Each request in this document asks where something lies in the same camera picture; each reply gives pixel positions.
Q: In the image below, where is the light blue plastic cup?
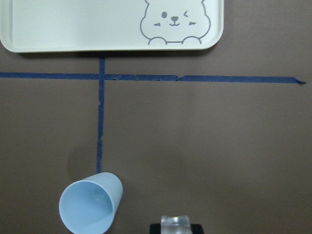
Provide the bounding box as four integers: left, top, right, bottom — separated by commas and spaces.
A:
58, 172, 123, 234

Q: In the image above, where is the clear ice cube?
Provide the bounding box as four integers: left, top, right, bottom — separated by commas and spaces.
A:
160, 215, 192, 234

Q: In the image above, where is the white bear serving tray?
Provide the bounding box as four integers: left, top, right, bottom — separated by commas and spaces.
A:
0, 0, 224, 53

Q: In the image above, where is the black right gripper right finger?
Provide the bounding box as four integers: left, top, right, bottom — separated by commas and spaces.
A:
190, 224, 203, 234

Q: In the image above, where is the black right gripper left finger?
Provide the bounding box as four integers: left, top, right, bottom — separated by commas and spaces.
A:
149, 223, 161, 234

